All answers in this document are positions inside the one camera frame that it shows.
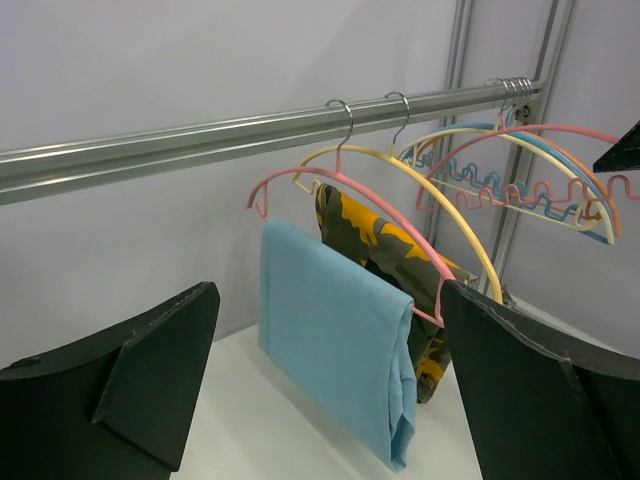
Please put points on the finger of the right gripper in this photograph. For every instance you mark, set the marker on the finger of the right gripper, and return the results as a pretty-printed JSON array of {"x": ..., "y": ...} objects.
[{"x": 623, "y": 156}]

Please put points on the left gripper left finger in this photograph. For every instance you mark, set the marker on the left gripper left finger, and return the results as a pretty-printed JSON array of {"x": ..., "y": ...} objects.
[{"x": 117, "y": 404}]

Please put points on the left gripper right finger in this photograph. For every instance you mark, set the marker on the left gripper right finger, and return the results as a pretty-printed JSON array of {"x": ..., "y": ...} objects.
[{"x": 540, "y": 403}]

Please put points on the pink hanger with green trousers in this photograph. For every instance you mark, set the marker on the pink hanger with green trousers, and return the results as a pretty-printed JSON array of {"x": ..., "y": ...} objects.
[{"x": 593, "y": 190}]

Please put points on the camouflage yellow trousers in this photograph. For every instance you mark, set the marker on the camouflage yellow trousers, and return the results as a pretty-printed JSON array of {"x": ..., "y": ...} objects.
[{"x": 389, "y": 252}]

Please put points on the light blue trousers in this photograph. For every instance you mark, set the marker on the light blue trousers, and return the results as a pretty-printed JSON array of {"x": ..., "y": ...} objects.
[{"x": 340, "y": 333}]

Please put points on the cream hanger with camouflage trousers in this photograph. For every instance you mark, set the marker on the cream hanger with camouflage trousers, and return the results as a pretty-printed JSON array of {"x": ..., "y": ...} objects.
[{"x": 426, "y": 185}]

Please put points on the right aluminium frame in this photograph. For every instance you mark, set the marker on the right aluminium frame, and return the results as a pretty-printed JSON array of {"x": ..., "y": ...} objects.
[{"x": 546, "y": 51}]

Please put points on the aluminium hanging rail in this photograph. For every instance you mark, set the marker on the aluminium hanging rail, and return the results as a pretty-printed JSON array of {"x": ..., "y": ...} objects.
[{"x": 45, "y": 171}]

